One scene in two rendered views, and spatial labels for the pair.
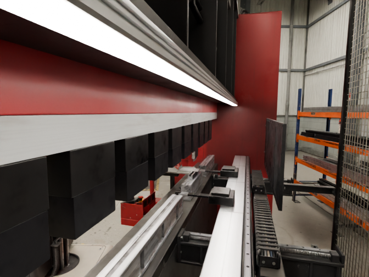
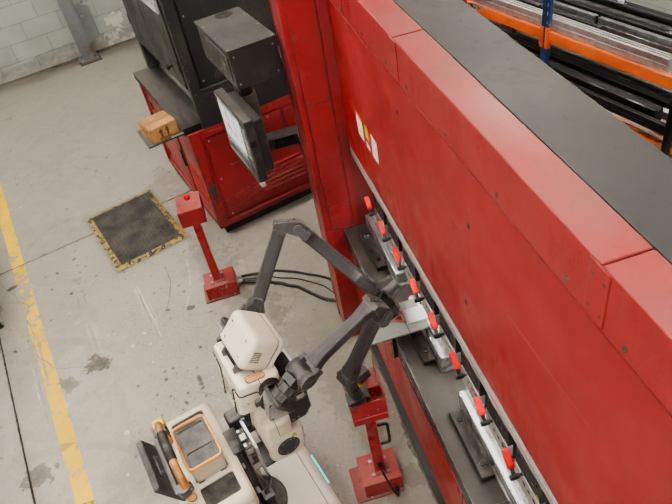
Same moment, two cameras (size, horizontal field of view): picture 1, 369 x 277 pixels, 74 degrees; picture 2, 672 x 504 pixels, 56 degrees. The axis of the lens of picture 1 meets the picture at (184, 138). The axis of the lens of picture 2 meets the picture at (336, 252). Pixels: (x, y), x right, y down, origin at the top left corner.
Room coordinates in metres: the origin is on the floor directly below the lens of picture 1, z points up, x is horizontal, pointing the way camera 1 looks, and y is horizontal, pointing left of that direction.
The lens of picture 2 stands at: (0.02, 0.94, 3.08)
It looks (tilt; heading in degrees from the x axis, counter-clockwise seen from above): 41 degrees down; 338
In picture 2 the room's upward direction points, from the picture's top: 12 degrees counter-clockwise
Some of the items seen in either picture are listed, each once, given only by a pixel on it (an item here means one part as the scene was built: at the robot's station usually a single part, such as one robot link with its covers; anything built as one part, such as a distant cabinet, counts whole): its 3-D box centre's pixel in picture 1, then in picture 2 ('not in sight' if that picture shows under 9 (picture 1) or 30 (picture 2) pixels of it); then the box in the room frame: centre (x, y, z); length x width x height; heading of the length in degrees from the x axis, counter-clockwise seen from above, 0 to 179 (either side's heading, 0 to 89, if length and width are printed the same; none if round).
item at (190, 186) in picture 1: (193, 183); (430, 331); (1.59, -0.06, 0.92); 0.39 x 0.06 x 0.10; 166
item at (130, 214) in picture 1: (138, 207); (363, 392); (1.61, 0.30, 0.75); 0.20 x 0.16 x 0.18; 163
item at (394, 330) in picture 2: (173, 169); (393, 321); (1.68, 0.07, 1.00); 0.26 x 0.18 x 0.01; 76
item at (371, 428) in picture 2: not in sight; (373, 437); (1.61, 0.30, 0.39); 0.05 x 0.05 x 0.54; 73
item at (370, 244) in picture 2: not in sight; (373, 250); (2.24, -0.16, 0.89); 0.30 x 0.05 x 0.03; 166
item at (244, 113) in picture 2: not in sight; (246, 132); (2.92, 0.13, 1.42); 0.45 x 0.12 x 0.36; 178
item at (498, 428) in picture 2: (151, 153); (508, 422); (0.89, 0.12, 1.24); 0.15 x 0.09 x 0.17; 166
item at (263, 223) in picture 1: (263, 223); not in sight; (0.80, -0.27, 1.02); 0.44 x 0.06 x 0.04; 166
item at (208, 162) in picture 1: (207, 164); (386, 248); (2.18, -0.21, 0.92); 0.50 x 0.06 x 0.10; 166
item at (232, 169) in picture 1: (218, 170); not in sight; (1.60, -0.22, 1.01); 0.26 x 0.12 x 0.05; 76
